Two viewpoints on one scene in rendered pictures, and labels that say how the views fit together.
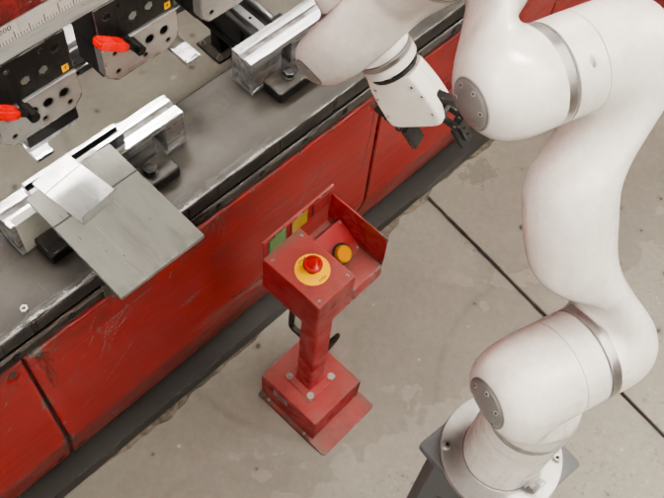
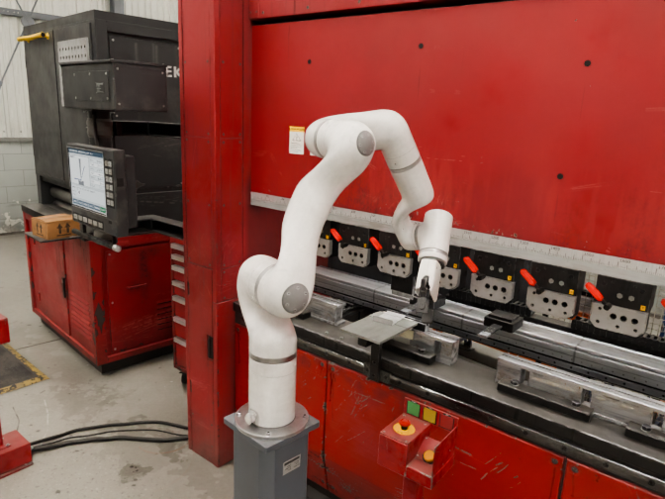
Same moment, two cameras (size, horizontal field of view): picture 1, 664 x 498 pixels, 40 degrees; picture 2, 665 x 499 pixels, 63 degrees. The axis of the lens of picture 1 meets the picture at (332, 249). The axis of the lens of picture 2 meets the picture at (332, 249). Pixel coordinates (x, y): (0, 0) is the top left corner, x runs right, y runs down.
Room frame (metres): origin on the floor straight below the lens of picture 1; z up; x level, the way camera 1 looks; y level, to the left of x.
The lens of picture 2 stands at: (0.60, -1.55, 1.77)
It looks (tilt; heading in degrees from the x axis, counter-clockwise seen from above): 14 degrees down; 90
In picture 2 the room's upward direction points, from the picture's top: 3 degrees clockwise
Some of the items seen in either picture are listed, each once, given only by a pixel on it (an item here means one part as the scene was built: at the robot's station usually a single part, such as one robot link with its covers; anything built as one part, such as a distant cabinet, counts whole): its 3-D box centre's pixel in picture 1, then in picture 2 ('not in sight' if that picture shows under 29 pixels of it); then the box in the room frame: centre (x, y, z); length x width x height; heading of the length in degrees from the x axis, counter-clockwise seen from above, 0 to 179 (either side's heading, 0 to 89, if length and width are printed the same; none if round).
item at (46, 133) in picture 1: (47, 120); (403, 285); (0.89, 0.50, 1.13); 0.10 x 0.02 x 0.10; 141
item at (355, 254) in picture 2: not in sight; (358, 244); (0.71, 0.64, 1.26); 0.15 x 0.09 x 0.17; 141
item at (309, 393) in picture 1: (309, 375); not in sight; (0.91, 0.01, 0.13); 0.10 x 0.10 x 0.01; 53
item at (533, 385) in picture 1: (534, 390); (267, 304); (0.45, -0.27, 1.30); 0.19 x 0.12 x 0.24; 124
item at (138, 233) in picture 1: (115, 217); (379, 326); (0.80, 0.38, 1.00); 0.26 x 0.18 x 0.01; 51
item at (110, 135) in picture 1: (74, 162); (405, 320); (0.91, 0.48, 0.99); 0.20 x 0.03 x 0.03; 141
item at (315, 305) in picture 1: (324, 259); (417, 441); (0.91, 0.01, 0.75); 0.20 x 0.16 x 0.18; 143
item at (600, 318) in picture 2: not in sight; (622, 302); (1.49, 0.01, 1.26); 0.15 x 0.09 x 0.17; 141
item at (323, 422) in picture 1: (316, 392); not in sight; (0.89, -0.01, 0.06); 0.25 x 0.20 x 0.12; 53
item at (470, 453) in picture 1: (514, 434); (272, 386); (0.47, -0.30, 1.09); 0.19 x 0.19 x 0.18
